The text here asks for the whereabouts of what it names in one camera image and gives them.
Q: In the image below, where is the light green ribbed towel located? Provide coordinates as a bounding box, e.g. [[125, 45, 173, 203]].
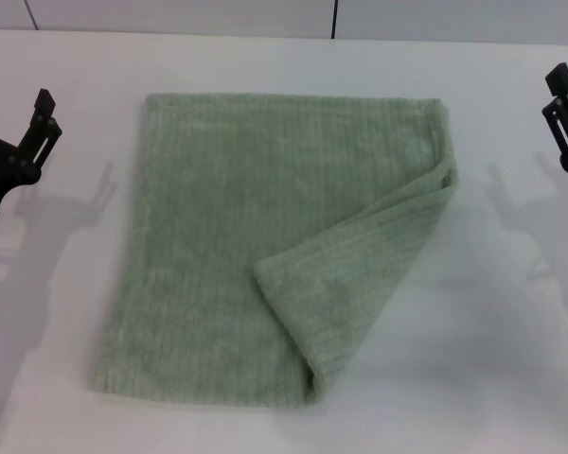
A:
[[88, 92, 457, 405]]

